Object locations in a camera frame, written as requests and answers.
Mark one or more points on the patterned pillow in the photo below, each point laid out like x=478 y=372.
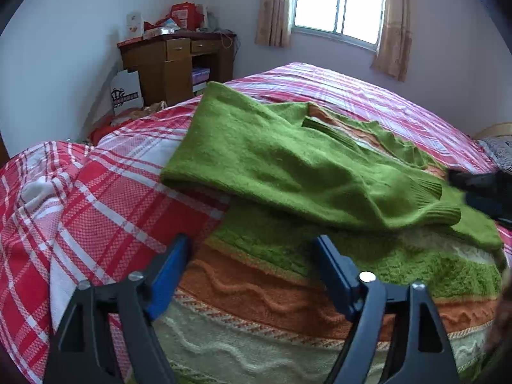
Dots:
x=500 y=150

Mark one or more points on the white greeting card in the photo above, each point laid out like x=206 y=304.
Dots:
x=134 y=24

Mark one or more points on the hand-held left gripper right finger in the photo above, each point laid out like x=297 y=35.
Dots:
x=336 y=276

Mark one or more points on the flat red box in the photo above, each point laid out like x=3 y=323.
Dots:
x=130 y=42

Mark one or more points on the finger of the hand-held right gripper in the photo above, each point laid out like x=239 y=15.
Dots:
x=476 y=180

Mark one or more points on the purple box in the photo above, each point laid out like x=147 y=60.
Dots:
x=200 y=75

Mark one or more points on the beige curtain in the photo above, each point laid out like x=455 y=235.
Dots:
x=394 y=40
x=276 y=8

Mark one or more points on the red cloth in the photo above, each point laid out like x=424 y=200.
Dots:
x=106 y=131

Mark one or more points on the wooden headboard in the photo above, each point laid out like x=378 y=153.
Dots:
x=496 y=130

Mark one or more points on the brown wooden desk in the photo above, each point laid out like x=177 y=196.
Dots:
x=172 y=72

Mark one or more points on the white printed cardboard box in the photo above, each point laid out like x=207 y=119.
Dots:
x=126 y=92

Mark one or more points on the window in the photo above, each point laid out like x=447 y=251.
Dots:
x=340 y=4

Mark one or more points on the green striped knit sweater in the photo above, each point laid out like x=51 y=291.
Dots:
x=280 y=160

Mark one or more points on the red gift box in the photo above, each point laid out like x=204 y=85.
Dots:
x=186 y=14

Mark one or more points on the red plaid bed sheet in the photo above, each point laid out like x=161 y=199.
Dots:
x=80 y=208

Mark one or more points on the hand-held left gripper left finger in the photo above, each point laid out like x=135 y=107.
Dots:
x=170 y=280

